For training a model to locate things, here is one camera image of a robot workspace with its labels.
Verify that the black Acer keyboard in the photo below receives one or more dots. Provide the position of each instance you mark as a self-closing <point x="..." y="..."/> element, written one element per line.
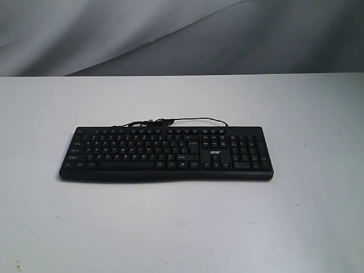
<point x="158" y="153"/>

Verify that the grey backdrop cloth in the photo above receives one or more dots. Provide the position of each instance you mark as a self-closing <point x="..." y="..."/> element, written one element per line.
<point x="158" y="38"/>

